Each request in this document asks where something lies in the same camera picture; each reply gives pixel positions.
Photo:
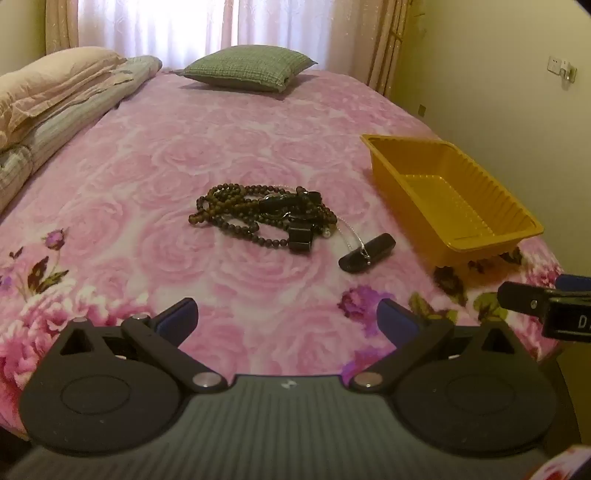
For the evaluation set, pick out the sheer white curtain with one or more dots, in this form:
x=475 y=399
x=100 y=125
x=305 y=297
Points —
x=194 y=32

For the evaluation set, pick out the white wall socket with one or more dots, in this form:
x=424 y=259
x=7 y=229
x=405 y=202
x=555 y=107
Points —
x=555 y=64

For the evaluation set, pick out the folded striped quilt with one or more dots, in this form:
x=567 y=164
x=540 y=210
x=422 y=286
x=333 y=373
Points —
x=69 y=124

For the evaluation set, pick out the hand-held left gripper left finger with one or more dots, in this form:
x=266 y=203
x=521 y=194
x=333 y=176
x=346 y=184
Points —
x=181 y=314

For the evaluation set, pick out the pink pillow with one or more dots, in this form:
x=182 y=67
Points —
x=41 y=87

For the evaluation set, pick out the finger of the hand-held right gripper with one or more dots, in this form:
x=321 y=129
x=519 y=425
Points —
x=575 y=282
x=519 y=297

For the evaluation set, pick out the beige drape beside coat rack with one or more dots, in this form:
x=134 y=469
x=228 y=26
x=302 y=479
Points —
x=381 y=41

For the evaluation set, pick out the green checked pillow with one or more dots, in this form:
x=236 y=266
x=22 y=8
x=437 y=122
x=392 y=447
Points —
x=249 y=67

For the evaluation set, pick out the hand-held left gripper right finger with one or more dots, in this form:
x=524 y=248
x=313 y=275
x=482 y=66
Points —
x=395 y=318

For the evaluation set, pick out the yellow plastic tray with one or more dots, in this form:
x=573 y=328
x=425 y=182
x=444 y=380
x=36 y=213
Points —
x=443 y=194

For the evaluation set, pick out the beige drape beside pillows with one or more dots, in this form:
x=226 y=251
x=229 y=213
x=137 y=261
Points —
x=62 y=25

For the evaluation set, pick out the white plug-in night light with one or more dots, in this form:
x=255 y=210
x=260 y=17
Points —
x=569 y=76

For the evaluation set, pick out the red white printed cloth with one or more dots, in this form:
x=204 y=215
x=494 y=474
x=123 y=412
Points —
x=565 y=466

